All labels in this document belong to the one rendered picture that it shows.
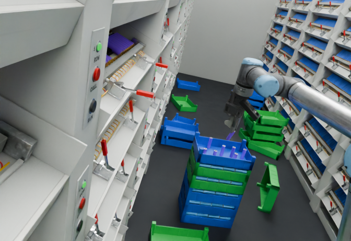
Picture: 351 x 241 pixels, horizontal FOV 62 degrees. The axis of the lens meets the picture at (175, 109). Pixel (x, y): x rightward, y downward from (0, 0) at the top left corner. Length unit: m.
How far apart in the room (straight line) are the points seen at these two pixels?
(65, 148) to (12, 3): 0.19
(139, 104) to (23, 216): 0.80
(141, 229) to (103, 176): 1.00
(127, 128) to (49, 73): 0.61
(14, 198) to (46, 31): 0.17
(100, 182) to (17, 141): 0.36
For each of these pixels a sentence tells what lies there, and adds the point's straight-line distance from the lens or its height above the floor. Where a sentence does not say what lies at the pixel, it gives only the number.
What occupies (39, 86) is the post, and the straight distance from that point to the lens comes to 0.35.
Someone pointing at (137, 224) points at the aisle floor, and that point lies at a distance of 1.71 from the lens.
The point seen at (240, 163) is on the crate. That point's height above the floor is 0.43.
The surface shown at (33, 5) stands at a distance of 0.24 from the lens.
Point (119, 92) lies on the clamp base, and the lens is 0.61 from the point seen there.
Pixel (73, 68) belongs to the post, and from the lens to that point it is 0.33.
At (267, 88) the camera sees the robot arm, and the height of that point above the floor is 0.90.
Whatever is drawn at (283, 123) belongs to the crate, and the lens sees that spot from 2.90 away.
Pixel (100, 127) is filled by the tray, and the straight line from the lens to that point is 0.45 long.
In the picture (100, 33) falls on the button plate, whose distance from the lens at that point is 0.37.
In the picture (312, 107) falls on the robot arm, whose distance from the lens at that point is 1.19.
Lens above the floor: 1.18
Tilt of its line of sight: 22 degrees down
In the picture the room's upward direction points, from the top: 13 degrees clockwise
